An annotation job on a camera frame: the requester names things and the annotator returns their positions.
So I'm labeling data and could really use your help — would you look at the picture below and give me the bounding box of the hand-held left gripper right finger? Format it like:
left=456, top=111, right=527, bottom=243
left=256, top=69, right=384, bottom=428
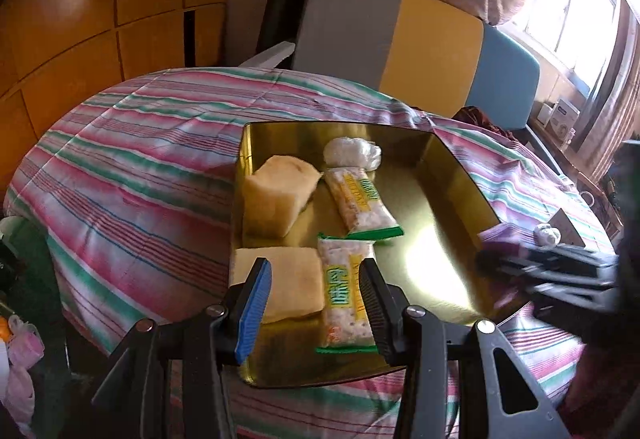
left=359, top=258, right=571, bottom=439

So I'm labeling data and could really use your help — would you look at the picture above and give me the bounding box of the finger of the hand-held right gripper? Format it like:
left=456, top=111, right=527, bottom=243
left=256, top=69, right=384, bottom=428
left=476, top=254, right=614, bottom=288
left=521, top=243, right=619, bottom=271

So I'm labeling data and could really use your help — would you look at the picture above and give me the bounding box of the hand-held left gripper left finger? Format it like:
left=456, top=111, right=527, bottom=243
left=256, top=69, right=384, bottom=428
left=60, top=257, right=273, bottom=439

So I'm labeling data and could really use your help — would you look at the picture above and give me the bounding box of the small dark box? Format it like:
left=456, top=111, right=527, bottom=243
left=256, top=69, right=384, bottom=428
left=547, top=208, right=586, bottom=247

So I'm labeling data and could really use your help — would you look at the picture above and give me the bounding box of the green-edged snack bar packet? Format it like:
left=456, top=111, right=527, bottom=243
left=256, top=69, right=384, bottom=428
left=320, top=169, right=404, bottom=240
left=315, top=233, right=378, bottom=354

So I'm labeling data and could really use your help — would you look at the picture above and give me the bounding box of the yellow sponge cake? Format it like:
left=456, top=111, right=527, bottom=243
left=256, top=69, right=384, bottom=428
left=231, top=246, right=325, bottom=324
left=242, top=156, right=322, bottom=239

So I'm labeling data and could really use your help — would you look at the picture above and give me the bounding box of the purple snack packet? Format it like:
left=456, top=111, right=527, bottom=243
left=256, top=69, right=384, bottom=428
left=477, top=225, right=526, bottom=255

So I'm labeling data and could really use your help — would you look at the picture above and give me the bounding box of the gold tin box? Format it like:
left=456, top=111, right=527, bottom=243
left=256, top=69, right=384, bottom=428
left=227, top=122, right=531, bottom=388

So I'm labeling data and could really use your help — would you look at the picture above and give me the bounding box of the white plastic-wrapped bun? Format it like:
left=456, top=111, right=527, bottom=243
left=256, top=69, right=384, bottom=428
left=322, top=136, right=383, bottom=171

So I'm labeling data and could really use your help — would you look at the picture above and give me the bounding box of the small white object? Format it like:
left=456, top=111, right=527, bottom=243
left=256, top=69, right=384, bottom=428
left=534, top=224, right=561, bottom=247

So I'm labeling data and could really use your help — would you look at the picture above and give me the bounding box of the person's maroon clothing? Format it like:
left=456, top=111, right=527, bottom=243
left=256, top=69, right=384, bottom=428
left=560, top=339, right=640, bottom=439

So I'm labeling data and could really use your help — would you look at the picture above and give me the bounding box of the wooden desk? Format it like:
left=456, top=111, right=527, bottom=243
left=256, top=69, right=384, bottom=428
left=527, top=114, right=621, bottom=230

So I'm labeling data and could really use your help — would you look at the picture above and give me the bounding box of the white carton box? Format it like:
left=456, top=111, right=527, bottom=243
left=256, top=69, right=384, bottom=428
left=545, top=98, right=581, bottom=140

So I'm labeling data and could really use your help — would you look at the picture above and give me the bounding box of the dark red cloth heap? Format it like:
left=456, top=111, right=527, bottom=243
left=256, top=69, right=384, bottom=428
left=452, top=106, right=521, bottom=140

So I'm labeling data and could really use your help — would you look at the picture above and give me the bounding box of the beige curtain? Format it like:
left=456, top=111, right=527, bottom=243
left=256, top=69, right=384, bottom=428
left=582, top=0, right=640, bottom=170

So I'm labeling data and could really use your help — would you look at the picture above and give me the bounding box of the striped pink green bedsheet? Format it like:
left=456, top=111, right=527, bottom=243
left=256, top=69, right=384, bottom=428
left=2, top=68, right=618, bottom=439

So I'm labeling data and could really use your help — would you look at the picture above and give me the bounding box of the pink plastic bag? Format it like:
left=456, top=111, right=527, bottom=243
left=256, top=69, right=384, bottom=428
left=0, top=316, right=45, bottom=425

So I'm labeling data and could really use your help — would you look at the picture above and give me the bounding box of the bright window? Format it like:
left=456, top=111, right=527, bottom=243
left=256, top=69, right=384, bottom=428
left=510, top=0, right=618, bottom=85

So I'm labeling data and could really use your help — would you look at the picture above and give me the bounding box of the orange wooden wardrobe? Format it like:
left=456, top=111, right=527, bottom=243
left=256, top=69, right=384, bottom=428
left=0, top=0, right=238, bottom=200

